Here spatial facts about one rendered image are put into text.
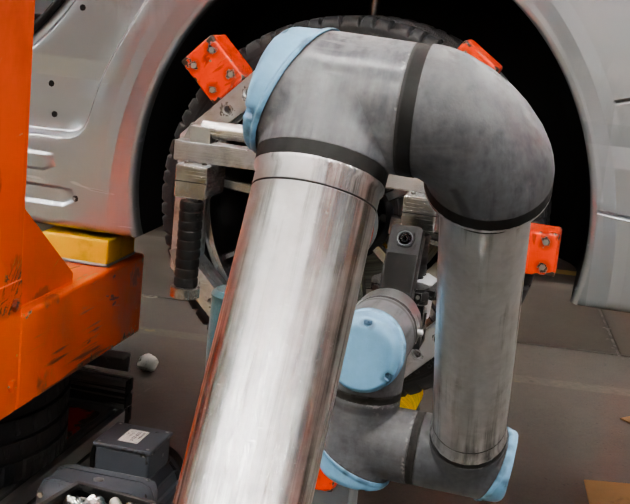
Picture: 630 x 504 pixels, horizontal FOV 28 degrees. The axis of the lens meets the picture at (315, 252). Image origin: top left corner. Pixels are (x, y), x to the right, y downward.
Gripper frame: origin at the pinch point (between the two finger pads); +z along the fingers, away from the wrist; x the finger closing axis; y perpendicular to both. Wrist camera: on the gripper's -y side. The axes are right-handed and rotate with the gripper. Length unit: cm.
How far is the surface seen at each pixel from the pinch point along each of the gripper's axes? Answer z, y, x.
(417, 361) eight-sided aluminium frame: 18.4, 18.5, -0.6
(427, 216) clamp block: -3.6, -9.3, 1.2
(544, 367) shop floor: 250, 83, 14
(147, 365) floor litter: 172, 80, -103
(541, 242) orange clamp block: 18.3, -3.8, 16.4
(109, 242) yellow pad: 34, 10, -61
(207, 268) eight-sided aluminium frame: 22.7, 9.6, -38.7
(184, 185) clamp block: -3.5, -8.8, -34.9
